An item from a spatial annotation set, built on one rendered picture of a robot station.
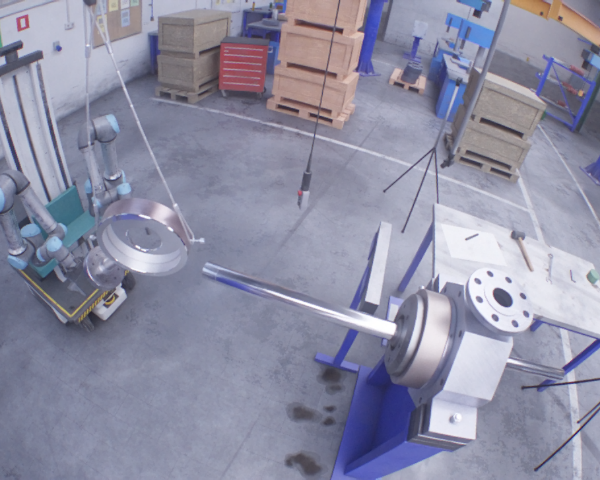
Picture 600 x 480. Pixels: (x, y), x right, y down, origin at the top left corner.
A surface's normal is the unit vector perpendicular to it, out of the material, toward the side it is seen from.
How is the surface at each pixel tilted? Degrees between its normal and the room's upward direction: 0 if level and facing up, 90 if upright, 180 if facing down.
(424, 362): 57
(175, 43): 90
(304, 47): 90
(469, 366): 45
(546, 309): 0
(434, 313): 5
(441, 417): 0
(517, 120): 90
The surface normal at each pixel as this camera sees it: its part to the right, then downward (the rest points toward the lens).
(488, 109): -0.19, 0.67
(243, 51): 0.02, 0.70
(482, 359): -0.11, -0.05
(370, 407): 0.14, -0.71
